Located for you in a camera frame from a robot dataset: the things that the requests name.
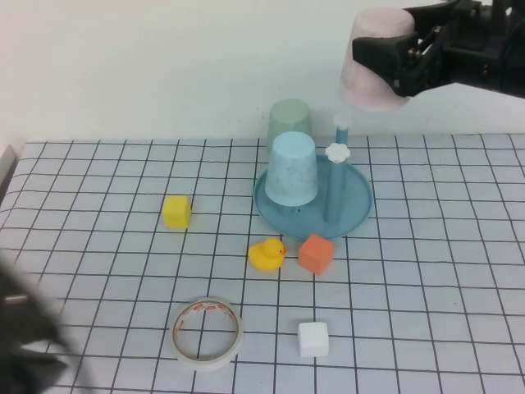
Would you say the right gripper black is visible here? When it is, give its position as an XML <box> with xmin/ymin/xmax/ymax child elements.
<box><xmin>352</xmin><ymin>0</ymin><xmax>509</xmax><ymax>99</ymax></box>

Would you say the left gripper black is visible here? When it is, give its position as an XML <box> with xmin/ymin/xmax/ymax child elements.
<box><xmin>0</xmin><ymin>250</ymin><xmax>96</xmax><ymax>394</ymax></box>

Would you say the pale pink plastic cup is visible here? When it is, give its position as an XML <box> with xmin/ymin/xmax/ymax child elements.
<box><xmin>336</xmin><ymin>7</ymin><xmax>416</xmax><ymax>114</ymax></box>

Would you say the pale green plastic cup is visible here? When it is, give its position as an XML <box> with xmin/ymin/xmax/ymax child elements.
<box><xmin>266</xmin><ymin>98</ymin><xmax>313</xmax><ymax>153</ymax></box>

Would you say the blue cup stand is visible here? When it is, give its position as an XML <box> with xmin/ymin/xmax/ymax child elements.
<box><xmin>253</xmin><ymin>113</ymin><xmax>374</xmax><ymax>242</ymax></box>

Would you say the light blue plastic cup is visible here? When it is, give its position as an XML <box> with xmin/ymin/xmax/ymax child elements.
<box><xmin>264</xmin><ymin>131</ymin><xmax>320</xmax><ymax>206</ymax></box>

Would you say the white tape roll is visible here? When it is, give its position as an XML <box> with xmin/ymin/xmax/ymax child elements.
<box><xmin>171</xmin><ymin>295</ymin><xmax>244</xmax><ymax>373</ymax></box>

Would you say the grey table edge strip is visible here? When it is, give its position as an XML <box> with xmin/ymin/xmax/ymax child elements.
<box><xmin>0</xmin><ymin>145</ymin><xmax>20</xmax><ymax>202</ymax></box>

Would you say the yellow foam cube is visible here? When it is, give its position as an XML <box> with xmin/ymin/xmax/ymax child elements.
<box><xmin>162</xmin><ymin>195</ymin><xmax>193</xmax><ymax>230</ymax></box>

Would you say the orange foam cube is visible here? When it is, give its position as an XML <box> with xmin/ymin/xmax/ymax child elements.
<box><xmin>298</xmin><ymin>233</ymin><xmax>336</xmax><ymax>275</ymax></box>

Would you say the yellow rubber duck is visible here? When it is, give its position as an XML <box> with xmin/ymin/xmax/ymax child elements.
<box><xmin>248</xmin><ymin>237</ymin><xmax>288</xmax><ymax>273</ymax></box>

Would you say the white foam cube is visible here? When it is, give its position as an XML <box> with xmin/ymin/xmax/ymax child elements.
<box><xmin>298</xmin><ymin>322</ymin><xmax>331</xmax><ymax>359</ymax></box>

